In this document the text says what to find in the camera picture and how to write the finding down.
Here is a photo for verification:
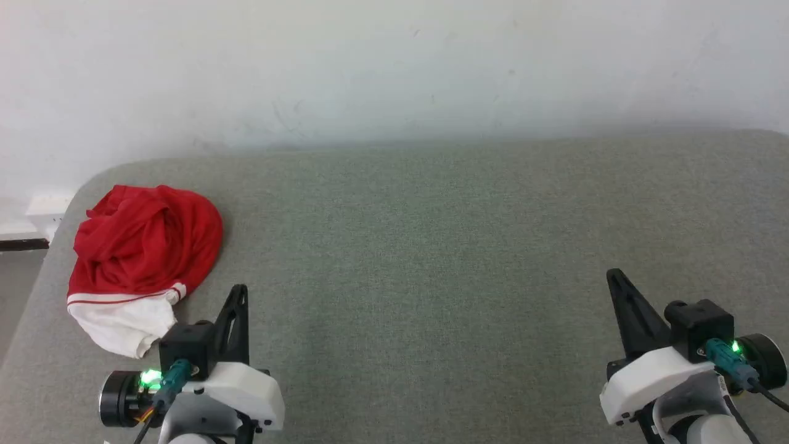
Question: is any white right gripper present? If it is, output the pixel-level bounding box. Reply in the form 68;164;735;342
600;268;788;427

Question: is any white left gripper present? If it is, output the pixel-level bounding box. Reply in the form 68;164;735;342
99;284;286;440

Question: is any red white basketball jersey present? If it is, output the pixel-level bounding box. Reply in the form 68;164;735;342
67;184;224;360

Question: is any grey fabric sofa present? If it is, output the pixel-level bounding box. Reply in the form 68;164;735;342
0;128;789;444

